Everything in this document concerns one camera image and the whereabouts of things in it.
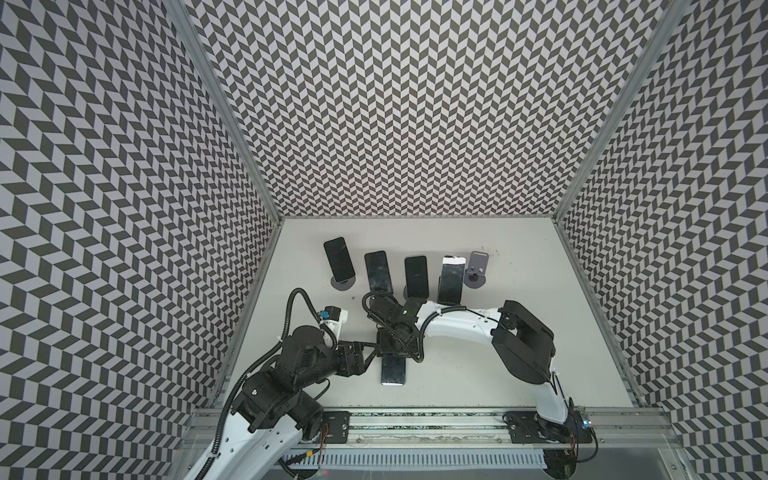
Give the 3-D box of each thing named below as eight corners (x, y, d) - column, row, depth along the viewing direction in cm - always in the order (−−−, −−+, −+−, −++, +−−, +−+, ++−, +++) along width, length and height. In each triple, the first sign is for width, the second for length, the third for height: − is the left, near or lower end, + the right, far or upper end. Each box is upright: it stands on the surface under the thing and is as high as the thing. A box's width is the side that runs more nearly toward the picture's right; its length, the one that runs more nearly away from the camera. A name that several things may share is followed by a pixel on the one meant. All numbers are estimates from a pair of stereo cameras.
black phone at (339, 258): (339, 290, 99) (331, 266, 88) (331, 267, 105) (322, 241, 94) (357, 284, 101) (352, 259, 90) (348, 261, 107) (342, 235, 96)
